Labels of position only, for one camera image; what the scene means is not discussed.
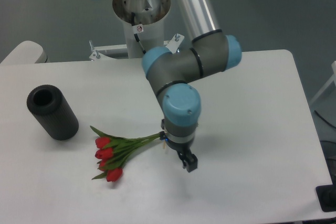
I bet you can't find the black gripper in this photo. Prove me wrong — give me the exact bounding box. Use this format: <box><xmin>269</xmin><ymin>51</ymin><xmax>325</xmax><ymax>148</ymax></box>
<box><xmin>159</xmin><ymin>119</ymin><xmax>197</xmax><ymax>173</ymax></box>

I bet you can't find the red tulip bouquet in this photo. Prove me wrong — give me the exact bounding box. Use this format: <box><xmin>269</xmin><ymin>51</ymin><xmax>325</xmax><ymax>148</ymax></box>
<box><xmin>90</xmin><ymin>125</ymin><xmax>165</xmax><ymax>183</ymax></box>

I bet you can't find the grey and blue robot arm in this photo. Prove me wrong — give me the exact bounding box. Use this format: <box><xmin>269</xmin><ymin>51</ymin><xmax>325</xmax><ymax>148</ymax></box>
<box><xmin>112</xmin><ymin>0</ymin><xmax>242</xmax><ymax>172</ymax></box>

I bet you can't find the black ribbed cylindrical vase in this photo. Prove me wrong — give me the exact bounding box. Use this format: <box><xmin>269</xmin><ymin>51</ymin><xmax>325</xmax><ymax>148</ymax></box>
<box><xmin>26</xmin><ymin>84</ymin><xmax>79</xmax><ymax>141</ymax></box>

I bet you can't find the black box at table corner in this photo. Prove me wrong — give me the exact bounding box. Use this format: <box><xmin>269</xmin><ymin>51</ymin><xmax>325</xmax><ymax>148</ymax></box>
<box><xmin>316</xmin><ymin>185</ymin><xmax>335</xmax><ymax>212</ymax></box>

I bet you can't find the white chair at left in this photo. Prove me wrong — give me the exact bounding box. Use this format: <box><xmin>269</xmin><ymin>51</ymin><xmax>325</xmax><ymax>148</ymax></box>
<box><xmin>1</xmin><ymin>40</ymin><xmax>49</xmax><ymax>66</ymax></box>

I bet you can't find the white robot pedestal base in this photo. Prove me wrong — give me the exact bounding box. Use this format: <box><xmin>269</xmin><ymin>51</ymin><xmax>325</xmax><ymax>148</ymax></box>
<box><xmin>89</xmin><ymin>0</ymin><xmax>185</xmax><ymax>61</ymax></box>

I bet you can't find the black cable on floor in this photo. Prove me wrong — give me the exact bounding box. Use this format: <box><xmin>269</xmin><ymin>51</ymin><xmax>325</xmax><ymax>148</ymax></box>
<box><xmin>314</xmin><ymin>110</ymin><xmax>336</xmax><ymax>128</ymax></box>

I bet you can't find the white furniture frame at right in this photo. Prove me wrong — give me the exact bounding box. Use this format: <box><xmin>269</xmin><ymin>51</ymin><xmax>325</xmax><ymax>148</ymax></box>
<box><xmin>309</xmin><ymin>61</ymin><xmax>335</xmax><ymax>110</ymax></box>

